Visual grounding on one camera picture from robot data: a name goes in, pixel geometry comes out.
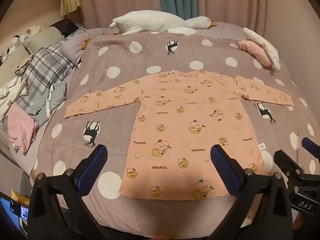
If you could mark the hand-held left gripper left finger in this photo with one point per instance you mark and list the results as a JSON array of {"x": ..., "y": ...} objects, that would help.
[{"x": 92, "y": 170}]

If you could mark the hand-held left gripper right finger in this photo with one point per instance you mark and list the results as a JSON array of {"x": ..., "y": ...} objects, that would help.
[{"x": 220, "y": 165}]

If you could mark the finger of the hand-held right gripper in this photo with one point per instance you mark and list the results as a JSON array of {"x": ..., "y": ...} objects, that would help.
[
  {"x": 285, "y": 160},
  {"x": 311, "y": 147}
]

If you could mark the peach cartoon print shirt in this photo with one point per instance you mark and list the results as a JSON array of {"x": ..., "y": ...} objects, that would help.
[{"x": 175, "y": 130}]

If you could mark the yellow packet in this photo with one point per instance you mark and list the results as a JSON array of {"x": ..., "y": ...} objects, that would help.
[{"x": 21, "y": 197}]

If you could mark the pink crumpled garment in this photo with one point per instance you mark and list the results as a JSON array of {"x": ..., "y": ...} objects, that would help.
[{"x": 21, "y": 127}]

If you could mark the phone with lit screen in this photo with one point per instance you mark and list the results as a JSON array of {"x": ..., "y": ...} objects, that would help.
[{"x": 12, "y": 210}]

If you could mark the white printed garment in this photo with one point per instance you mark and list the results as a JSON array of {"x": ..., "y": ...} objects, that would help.
[{"x": 10, "y": 95}]

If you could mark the grey plaid quilt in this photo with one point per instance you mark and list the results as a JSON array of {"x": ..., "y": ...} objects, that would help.
[{"x": 47, "y": 65}]

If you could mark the mauve polka dot blanket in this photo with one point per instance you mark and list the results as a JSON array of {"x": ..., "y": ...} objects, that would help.
[{"x": 125, "y": 55}]

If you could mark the brown plush toy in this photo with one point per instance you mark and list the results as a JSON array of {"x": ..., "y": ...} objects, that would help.
[{"x": 85, "y": 43}]

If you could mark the beige pillow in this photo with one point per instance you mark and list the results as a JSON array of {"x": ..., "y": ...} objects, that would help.
[{"x": 12, "y": 62}]

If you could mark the grey-green pillow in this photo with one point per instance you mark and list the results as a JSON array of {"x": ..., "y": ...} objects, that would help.
[{"x": 42, "y": 37}]

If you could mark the dark pillow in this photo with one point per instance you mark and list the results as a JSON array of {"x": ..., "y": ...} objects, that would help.
[{"x": 65, "y": 26}]

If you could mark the white goose plush toy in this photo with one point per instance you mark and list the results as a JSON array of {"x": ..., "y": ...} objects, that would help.
[{"x": 150, "y": 21}]

